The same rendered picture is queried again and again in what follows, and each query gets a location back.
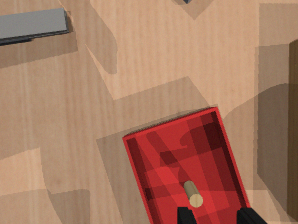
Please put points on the red rectangular tray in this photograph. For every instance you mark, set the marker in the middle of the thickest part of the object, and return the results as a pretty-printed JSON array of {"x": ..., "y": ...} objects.
[{"x": 194, "y": 147}]

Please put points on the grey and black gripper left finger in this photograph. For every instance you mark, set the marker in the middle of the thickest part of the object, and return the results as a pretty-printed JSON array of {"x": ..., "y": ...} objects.
[{"x": 185, "y": 216}]

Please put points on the tan wooden dowel pin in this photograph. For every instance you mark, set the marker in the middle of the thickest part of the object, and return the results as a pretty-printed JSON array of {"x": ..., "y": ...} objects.
[{"x": 193, "y": 194}]

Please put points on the long grey metal bar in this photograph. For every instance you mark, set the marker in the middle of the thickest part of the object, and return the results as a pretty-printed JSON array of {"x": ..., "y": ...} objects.
[{"x": 21, "y": 27}]

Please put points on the light brown wooden board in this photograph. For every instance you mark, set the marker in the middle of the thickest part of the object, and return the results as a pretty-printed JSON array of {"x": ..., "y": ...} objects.
[{"x": 292, "y": 164}]

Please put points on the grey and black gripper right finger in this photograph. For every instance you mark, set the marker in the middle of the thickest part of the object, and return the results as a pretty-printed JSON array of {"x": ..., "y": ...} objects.
[{"x": 249, "y": 216}]

